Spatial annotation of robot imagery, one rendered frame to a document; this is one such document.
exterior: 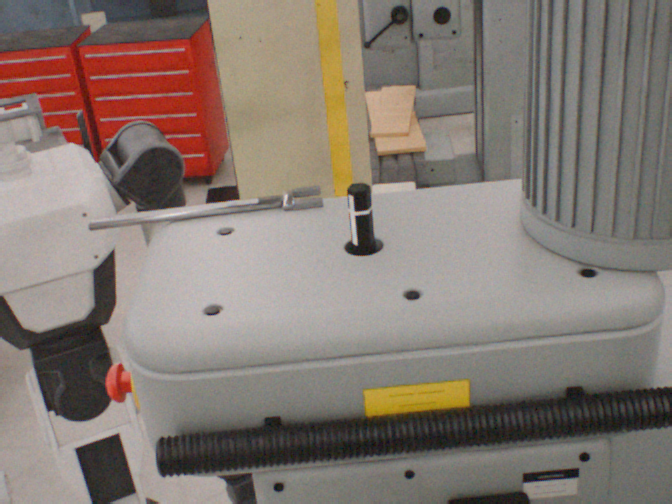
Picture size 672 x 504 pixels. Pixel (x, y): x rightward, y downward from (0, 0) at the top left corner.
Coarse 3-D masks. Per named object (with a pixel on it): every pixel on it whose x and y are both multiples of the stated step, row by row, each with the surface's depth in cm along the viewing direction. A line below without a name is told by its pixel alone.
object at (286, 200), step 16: (288, 192) 89; (304, 192) 89; (176, 208) 88; (192, 208) 87; (208, 208) 87; (224, 208) 87; (240, 208) 87; (256, 208) 87; (288, 208) 86; (304, 208) 86; (96, 224) 86; (112, 224) 86; (128, 224) 87
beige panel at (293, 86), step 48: (240, 0) 235; (288, 0) 236; (336, 0) 236; (240, 48) 242; (288, 48) 242; (336, 48) 242; (240, 96) 249; (288, 96) 249; (336, 96) 249; (240, 144) 256; (288, 144) 257; (336, 144) 257; (240, 192) 264; (336, 192) 265
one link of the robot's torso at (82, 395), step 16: (96, 336) 150; (32, 352) 148; (48, 352) 147; (64, 352) 147; (80, 352) 148; (96, 352) 149; (48, 368) 147; (64, 368) 148; (80, 368) 149; (64, 384) 149; (80, 384) 151; (96, 384) 152; (64, 400) 151; (80, 400) 152; (96, 400) 153; (64, 416) 152; (80, 416) 153; (96, 416) 155
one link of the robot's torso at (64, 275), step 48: (48, 144) 147; (0, 192) 131; (48, 192) 132; (96, 192) 135; (0, 240) 130; (48, 240) 133; (96, 240) 137; (0, 288) 133; (48, 288) 138; (96, 288) 142; (0, 336) 142; (48, 336) 143
